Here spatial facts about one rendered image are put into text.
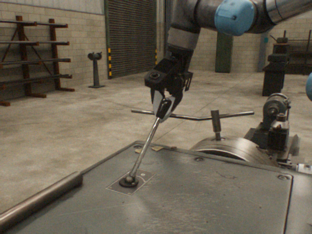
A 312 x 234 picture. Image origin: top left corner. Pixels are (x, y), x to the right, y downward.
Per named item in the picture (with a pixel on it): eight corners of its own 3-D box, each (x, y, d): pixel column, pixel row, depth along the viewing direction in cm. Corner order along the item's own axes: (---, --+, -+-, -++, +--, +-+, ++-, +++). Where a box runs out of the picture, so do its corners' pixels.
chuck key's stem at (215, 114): (223, 147, 79) (218, 108, 77) (224, 150, 77) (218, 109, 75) (215, 148, 80) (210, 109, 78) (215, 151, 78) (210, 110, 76)
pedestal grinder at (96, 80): (96, 88, 908) (94, 52, 877) (87, 87, 924) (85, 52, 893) (105, 86, 948) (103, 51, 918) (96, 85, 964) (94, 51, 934)
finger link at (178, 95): (178, 112, 76) (186, 81, 72) (176, 113, 74) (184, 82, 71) (163, 106, 78) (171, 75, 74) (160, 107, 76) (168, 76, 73)
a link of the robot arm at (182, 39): (192, 33, 66) (163, 25, 69) (187, 53, 68) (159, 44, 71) (203, 34, 72) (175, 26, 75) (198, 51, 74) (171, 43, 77)
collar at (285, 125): (289, 130, 122) (289, 124, 122) (269, 127, 126) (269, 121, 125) (290, 126, 129) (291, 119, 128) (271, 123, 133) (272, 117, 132)
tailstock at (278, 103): (285, 149, 170) (291, 102, 163) (251, 143, 179) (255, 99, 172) (289, 135, 196) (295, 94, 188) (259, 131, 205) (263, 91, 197)
